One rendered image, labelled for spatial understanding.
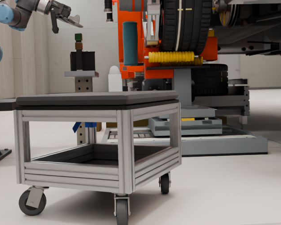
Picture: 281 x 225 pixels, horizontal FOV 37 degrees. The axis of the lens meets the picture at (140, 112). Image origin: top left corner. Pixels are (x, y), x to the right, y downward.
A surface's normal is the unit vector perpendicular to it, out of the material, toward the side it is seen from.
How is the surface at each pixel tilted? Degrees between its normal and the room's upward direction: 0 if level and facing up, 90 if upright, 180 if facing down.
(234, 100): 90
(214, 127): 90
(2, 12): 92
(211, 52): 90
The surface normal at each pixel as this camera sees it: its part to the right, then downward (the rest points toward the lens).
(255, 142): 0.04, 0.06
